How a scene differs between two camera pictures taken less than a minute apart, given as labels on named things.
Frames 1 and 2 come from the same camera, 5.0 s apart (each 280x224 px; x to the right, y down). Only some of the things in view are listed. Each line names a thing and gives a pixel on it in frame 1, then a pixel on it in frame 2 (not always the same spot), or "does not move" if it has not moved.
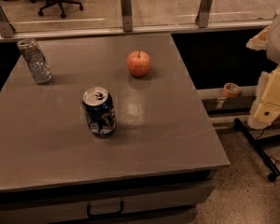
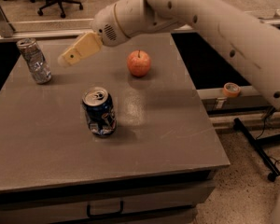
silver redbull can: [30, 49] does not move
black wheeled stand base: [259, 147] does not move
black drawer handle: [88, 212] does not move
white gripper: [279, 44] → [107, 24]
